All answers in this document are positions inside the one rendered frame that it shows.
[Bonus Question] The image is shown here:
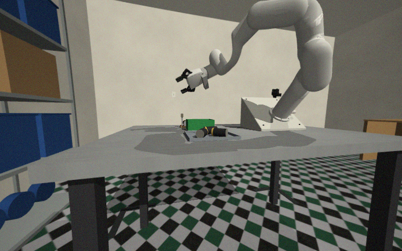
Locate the green open box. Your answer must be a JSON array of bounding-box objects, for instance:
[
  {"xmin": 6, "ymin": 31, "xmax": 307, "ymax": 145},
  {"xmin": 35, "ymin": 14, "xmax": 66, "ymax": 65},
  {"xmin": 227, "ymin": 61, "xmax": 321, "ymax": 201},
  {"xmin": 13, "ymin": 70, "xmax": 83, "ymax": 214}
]
[{"xmin": 186, "ymin": 119, "xmax": 215, "ymax": 131}]

